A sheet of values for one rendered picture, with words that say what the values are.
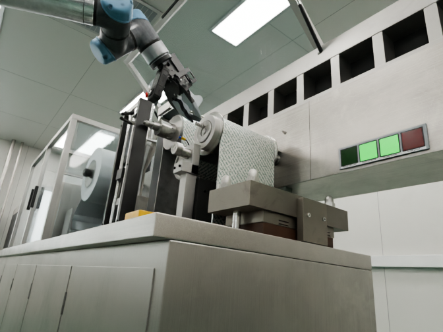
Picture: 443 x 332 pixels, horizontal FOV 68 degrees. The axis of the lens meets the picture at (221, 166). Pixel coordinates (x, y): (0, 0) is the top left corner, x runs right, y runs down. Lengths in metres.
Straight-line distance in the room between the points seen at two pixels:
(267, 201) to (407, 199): 2.82
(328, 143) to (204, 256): 0.67
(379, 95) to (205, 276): 0.75
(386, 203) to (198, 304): 3.16
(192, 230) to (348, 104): 0.73
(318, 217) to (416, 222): 2.62
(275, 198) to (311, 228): 0.13
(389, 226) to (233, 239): 3.01
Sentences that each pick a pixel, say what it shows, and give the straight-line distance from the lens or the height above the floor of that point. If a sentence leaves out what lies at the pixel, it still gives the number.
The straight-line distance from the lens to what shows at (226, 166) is 0.99.
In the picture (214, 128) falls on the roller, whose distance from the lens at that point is 1.01.
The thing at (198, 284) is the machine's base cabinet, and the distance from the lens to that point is 0.58.
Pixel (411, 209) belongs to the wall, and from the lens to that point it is 3.52.
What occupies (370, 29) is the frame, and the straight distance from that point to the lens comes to 1.24.
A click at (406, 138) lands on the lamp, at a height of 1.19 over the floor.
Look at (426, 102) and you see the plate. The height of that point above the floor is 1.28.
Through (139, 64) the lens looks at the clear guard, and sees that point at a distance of 2.05.
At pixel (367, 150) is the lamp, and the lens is 1.03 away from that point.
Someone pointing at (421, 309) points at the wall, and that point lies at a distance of 3.44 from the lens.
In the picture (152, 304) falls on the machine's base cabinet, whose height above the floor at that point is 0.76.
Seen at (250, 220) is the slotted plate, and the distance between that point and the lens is 0.82.
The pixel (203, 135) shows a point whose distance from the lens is 1.05.
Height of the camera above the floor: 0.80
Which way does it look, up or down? 20 degrees up
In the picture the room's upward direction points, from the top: 4 degrees clockwise
